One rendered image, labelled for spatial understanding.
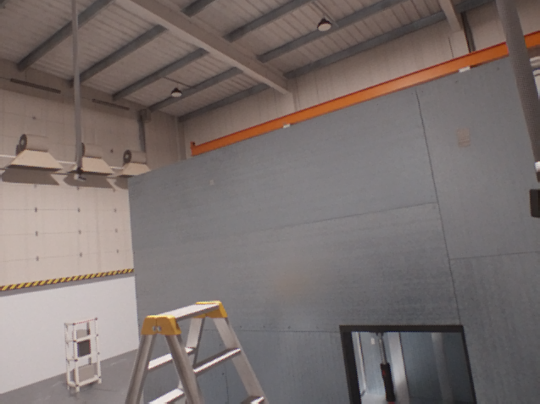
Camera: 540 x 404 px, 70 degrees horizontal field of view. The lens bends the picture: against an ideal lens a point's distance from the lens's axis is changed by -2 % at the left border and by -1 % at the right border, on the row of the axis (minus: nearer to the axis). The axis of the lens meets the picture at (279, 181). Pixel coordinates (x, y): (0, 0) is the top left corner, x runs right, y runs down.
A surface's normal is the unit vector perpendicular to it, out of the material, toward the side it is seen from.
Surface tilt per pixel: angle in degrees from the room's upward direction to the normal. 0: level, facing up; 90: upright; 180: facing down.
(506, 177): 90
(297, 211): 90
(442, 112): 90
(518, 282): 90
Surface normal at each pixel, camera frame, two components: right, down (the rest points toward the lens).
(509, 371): -0.55, -0.07
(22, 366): 0.83, -0.19
